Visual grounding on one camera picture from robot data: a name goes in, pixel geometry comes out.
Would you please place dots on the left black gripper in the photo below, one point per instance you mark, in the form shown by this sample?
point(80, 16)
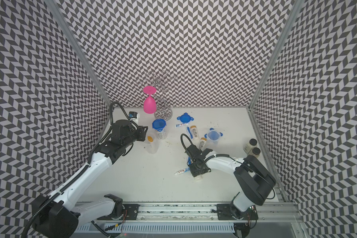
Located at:
point(141, 131)

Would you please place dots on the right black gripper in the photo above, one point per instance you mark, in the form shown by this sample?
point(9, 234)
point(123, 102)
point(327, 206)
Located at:
point(194, 173)

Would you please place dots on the blue lid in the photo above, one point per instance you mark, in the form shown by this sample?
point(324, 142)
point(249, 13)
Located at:
point(185, 118)
point(159, 124)
point(213, 135)

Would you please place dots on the clear cup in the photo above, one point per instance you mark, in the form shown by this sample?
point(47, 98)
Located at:
point(152, 147)
point(212, 144)
point(161, 133)

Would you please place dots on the white bottle green label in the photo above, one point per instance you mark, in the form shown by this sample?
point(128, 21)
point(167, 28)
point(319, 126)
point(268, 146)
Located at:
point(199, 177)

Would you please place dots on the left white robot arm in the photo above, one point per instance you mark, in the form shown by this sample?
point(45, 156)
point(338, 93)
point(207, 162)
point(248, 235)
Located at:
point(56, 215)

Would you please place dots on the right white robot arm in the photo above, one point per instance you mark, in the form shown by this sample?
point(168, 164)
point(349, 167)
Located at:
point(255, 180)

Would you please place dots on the white bottle by cup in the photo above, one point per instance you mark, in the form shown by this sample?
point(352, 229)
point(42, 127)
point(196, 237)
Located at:
point(202, 143)

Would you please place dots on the pink plastic wine glass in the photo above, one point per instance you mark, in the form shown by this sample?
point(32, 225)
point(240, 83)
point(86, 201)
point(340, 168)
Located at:
point(149, 105)

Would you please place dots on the blue lid under cup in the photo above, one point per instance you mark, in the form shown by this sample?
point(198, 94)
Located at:
point(213, 135)

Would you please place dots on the blue toothbrush back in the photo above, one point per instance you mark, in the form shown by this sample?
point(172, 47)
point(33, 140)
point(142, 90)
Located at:
point(189, 133)

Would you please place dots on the toothpaste tube back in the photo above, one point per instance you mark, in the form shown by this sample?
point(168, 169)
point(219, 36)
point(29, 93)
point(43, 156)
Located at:
point(181, 125)

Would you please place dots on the chrome glass holder stand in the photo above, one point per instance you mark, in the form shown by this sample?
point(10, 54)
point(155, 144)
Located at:
point(161, 81)

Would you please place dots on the brown spice jar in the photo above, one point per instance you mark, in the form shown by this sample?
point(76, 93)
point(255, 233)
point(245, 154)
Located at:
point(256, 152)

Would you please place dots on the green herb spice jar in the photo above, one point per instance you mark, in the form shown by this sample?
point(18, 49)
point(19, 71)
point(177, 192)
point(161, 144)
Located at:
point(251, 144)

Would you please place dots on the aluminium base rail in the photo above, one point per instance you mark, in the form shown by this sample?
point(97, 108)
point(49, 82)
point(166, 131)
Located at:
point(205, 212)

